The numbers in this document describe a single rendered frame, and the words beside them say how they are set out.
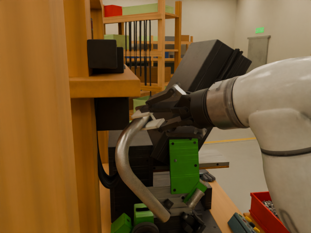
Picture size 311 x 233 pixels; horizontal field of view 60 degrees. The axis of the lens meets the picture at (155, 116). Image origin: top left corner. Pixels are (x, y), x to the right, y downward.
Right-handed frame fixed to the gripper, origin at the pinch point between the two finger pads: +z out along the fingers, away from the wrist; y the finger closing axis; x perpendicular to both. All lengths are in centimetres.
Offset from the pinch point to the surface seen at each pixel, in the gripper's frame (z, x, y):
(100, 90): 2.1, 5.1, 12.1
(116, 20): 249, -236, 30
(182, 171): 22.8, -17.2, -35.7
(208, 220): 26, -17, -64
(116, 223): 17.7, 16.2, -22.5
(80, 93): 4.6, 8.0, 13.8
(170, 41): 579, -704, -111
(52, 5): -21.8, 18.7, 26.6
